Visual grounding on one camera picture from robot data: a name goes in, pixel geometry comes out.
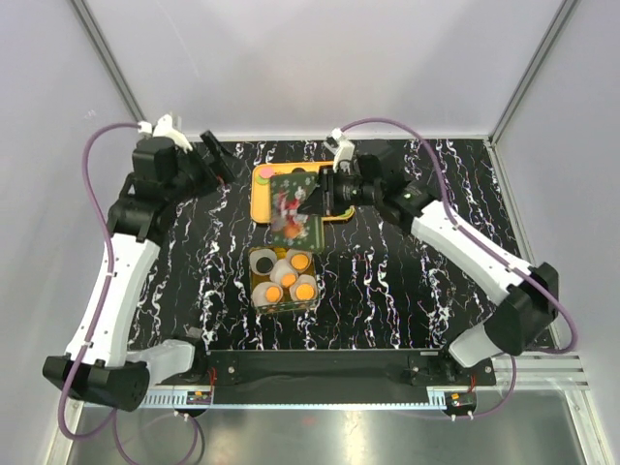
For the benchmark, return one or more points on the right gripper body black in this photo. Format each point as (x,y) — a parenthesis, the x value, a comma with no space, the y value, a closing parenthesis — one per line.
(354,192)

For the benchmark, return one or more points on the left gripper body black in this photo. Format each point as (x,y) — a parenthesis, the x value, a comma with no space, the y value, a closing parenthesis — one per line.
(197,178)

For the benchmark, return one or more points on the gold tin lid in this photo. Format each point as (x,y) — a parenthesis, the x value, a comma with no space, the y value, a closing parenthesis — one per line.
(289,226)

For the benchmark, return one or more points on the large patterned sandwich cookie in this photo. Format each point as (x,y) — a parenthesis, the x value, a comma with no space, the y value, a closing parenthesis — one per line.
(300,262)

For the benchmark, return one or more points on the black chocolate sandwich cookie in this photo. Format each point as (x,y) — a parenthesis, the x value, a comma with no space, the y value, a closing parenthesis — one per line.
(264,265)

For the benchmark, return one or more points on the plain round orange cookie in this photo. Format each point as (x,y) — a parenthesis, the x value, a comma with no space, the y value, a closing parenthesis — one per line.
(288,280)

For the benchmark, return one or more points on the dotted round sandwich cookie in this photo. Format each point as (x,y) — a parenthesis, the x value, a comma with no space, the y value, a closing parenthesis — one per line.
(273,294)

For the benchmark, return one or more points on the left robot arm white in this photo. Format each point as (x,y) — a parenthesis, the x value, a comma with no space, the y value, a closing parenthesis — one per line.
(97,366)

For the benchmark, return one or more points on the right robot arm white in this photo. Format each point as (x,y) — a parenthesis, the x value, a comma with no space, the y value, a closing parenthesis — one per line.
(525,296)

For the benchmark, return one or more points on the green macaron cookie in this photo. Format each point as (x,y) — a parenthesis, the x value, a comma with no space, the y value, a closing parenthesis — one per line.
(262,180)

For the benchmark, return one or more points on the yellow serving tray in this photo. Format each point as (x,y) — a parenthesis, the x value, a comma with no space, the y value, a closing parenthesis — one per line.
(260,194)

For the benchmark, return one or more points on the white paper cup back-right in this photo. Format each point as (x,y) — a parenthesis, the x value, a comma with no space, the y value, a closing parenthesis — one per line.
(294,251)

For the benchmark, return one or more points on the white paper cup centre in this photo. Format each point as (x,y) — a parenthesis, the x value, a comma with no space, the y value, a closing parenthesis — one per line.
(281,268)

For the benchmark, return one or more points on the white paper cup front-right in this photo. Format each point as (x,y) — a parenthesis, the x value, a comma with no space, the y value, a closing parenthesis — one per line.
(305,278)

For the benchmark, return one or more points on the white paper cup back-left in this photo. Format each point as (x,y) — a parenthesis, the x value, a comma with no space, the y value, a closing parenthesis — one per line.
(258,253)

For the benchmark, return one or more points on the white paper cup front-left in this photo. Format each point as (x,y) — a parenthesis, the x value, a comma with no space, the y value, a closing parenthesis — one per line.
(258,298)

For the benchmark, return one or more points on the gold square cookie tin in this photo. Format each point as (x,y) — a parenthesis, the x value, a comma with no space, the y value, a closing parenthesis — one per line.
(286,305)

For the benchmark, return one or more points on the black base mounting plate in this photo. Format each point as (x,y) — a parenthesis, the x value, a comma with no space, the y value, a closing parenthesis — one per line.
(417,367)

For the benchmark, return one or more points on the aluminium frame rail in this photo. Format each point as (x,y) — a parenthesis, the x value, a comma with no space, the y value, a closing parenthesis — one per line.
(531,372)

